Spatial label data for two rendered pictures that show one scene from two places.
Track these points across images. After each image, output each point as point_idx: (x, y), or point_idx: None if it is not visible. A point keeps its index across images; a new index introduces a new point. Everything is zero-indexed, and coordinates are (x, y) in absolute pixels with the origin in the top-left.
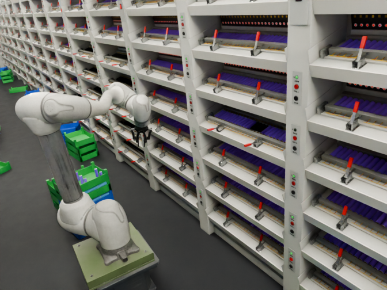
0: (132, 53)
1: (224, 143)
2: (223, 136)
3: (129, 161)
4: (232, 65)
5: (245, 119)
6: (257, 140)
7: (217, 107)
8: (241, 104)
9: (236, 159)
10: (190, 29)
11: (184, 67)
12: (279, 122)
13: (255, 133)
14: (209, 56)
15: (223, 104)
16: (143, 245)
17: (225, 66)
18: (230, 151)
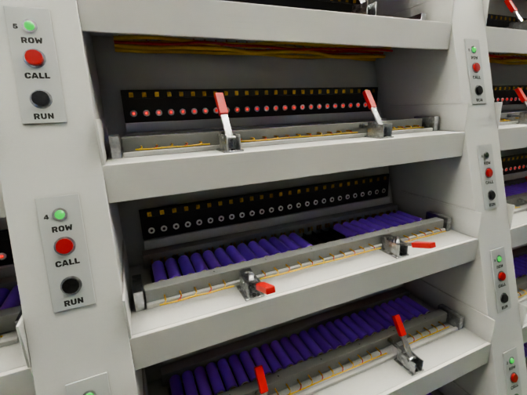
0: None
1: (176, 382)
2: (293, 294)
3: None
4: (165, 117)
5: (267, 241)
6: (373, 250)
7: (127, 265)
8: (351, 150)
9: (289, 374)
10: None
11: (2, 70)
12: (336, 215)
13: (360, 237)
14: (200, 16)
15: (276, 179)
16: None
17: (135, 123)
18: (232, 378)
